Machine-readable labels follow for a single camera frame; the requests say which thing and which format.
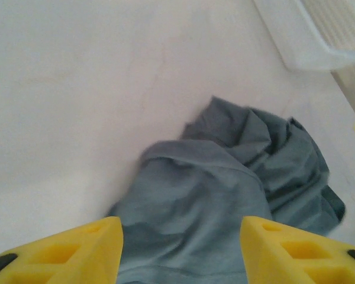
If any grey t-shirt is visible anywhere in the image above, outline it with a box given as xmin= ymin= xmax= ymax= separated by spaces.
xmin=106 ymin=95 xmax=347 ymax=284

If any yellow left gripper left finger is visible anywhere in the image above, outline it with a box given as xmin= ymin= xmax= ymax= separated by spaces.
xmin=0 ymin=216 xmax=124 ymax=284

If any white plastic mesh basket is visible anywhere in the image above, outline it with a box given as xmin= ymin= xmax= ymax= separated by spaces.
xmin=253 ymin=0 xmax=355 ymax=72

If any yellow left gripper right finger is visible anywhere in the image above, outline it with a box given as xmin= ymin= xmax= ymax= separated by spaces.
xmin=241 ymin=215 xmax=355 ymax=284

